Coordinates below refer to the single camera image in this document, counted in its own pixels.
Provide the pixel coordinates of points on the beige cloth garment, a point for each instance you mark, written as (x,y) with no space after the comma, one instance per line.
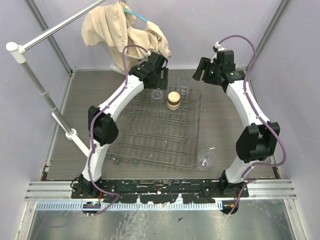
(111,25)

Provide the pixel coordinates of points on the teal clothes hanger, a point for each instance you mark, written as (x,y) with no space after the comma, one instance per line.
(136,15)

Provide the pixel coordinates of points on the grey slotted cable duct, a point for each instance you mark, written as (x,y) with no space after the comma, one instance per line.
(83,206)

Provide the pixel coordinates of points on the aluminium frame rail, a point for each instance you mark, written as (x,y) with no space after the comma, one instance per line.
(261,189)

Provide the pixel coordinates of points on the metal garment rail stand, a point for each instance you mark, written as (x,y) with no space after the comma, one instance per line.
(26,123)

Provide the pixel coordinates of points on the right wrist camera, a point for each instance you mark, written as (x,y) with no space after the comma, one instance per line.
(216,48)

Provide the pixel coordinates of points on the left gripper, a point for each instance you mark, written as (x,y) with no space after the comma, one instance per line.
(161,78)

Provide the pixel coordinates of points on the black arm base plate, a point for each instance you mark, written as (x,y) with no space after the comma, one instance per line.
(159,191)

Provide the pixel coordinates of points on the grey wire dish rack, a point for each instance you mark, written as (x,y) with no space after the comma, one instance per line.
(151,133)

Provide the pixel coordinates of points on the clear tumbler from corner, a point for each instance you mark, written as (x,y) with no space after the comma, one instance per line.
(157,94)

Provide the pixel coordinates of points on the beige brown travel cup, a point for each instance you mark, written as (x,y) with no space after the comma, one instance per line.
(173,100)

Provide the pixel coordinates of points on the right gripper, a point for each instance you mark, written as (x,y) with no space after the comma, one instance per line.
(205,64)

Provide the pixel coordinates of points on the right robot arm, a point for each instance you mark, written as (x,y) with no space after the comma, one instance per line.
(258,139)

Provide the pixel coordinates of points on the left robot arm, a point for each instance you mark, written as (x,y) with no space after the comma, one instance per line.
(103,131)

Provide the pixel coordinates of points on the clear cup front of rack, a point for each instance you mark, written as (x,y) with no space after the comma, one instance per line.
(205,160)

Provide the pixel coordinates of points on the clear cup behind rack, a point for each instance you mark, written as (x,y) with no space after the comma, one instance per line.
(184,84)

